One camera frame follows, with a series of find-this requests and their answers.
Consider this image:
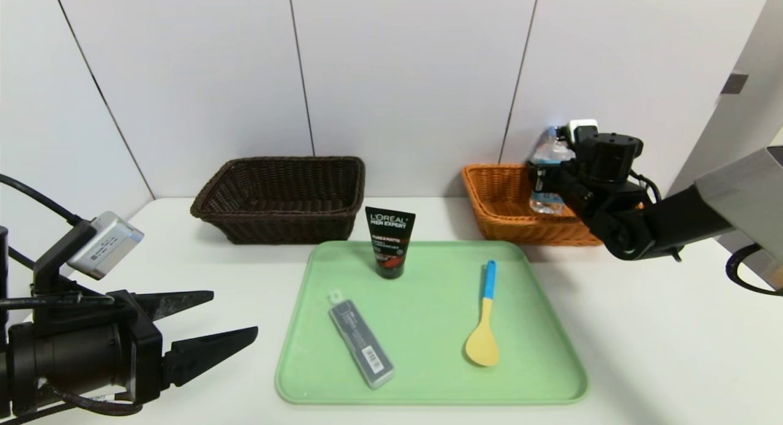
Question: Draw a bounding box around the black left camera cable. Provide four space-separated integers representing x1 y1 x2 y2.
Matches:
0 173 83 225

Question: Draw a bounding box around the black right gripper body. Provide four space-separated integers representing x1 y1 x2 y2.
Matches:
532 163 576 194

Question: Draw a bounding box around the yellow spoon blue handle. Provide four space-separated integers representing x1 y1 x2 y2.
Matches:
464 260 500 368

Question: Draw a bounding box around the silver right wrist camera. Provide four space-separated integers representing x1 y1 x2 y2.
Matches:
568 119 599 146

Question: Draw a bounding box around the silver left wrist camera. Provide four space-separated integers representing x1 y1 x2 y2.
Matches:
67 212 145 280

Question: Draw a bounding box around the orange wicker basket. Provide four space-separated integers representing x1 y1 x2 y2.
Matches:
461 164 649 247

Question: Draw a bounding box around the dark brown wicker basket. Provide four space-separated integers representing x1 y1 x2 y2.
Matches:
191 157 366 245

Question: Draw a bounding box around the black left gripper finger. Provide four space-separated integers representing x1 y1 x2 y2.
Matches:
133 289 215 323
161 325 259 389

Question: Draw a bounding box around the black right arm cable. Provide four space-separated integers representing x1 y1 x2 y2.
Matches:
726 245 783 297

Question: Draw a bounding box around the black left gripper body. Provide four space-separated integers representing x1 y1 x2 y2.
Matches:
9 289 164 411

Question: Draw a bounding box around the black face wash tube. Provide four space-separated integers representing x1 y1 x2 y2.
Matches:
365 206 417 280

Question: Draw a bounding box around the grey clear plastic case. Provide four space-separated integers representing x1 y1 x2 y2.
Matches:
327 290 396 390

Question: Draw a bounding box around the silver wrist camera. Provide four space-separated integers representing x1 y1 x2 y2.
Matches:
67 212 145 280
568 119 599 146

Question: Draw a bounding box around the clear water bottle blue cap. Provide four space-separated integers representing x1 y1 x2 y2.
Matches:
529 127 576 215

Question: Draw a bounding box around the light green plastic tray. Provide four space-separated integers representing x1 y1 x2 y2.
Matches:
275 240 589 406

